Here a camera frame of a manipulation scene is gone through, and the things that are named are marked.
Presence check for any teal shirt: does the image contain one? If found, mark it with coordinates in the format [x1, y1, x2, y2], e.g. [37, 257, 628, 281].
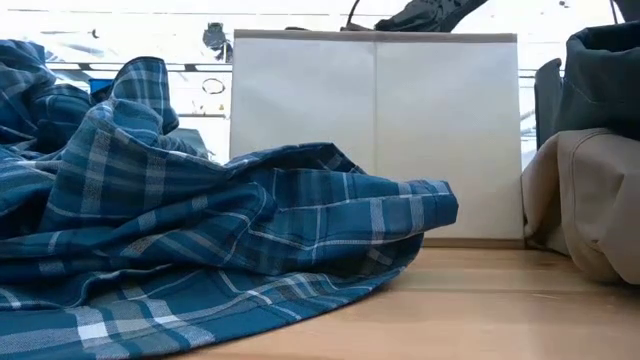
[164, 127, 211, 160]

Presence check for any black upright stand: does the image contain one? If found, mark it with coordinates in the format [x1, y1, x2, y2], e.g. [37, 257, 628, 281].
[533, 58, 564, 150]

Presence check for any black ceiling cable reel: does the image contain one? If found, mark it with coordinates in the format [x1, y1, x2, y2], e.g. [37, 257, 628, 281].
[202, 22, 234, 64]

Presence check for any beige fabric storage box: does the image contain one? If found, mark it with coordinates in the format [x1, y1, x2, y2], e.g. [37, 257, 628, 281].
[229, 28, 525, 241]

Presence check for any hanging black cable loop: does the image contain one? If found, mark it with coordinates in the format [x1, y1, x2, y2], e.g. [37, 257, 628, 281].
[201, 77, 227, 96]

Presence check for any beige garment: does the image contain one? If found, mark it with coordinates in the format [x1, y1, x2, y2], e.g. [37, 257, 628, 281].
[520, 127, 640, 286]

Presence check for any dark green garment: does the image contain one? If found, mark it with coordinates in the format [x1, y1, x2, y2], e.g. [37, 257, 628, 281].
[552, 20, 640, 142]

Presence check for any blue plaid shirt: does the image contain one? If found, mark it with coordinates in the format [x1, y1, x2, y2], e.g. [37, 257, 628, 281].
[0, 39, 460, 360]

